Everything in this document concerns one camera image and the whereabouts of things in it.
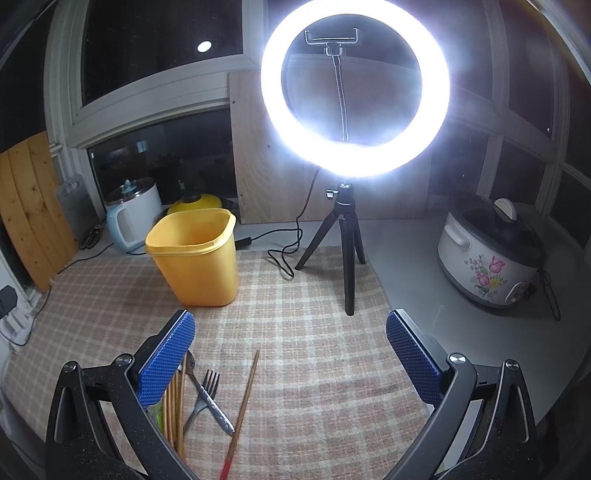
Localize white blue electric kettle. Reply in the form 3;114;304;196
105;177;163;253

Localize checkered beige table mat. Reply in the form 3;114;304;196
2;247;428;479

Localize yellow plastic utensil bin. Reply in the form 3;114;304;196
145;208;239;307

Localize yellow lid black pot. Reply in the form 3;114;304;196
167;193;222;214

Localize orange wooden plank panel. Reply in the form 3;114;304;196
0;131;78;293

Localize grey cutting board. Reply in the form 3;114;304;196
56;174;99;245

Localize light wooden board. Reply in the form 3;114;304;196
228;70;432;224

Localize metal fork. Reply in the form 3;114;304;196
182;369;222;437

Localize white ring light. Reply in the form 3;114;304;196
260;1;451;180

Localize black kettle cable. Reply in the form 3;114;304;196
8;239;150;347

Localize phone holder clamp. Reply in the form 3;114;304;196
304;28;360;57

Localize white floral rice cooker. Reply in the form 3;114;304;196
437;195;547;309

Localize black tripod stand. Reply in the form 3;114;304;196
295;182;367;316

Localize black handled scissors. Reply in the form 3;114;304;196
80;221;105;250

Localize lone wooden chopstick red tip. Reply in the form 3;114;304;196
219;350;260;480

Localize metal spoon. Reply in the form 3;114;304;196
183;351;235;436

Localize black ring light cable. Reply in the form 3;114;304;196
234;166;322;281

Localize white power strip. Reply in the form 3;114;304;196
0;285;33;347

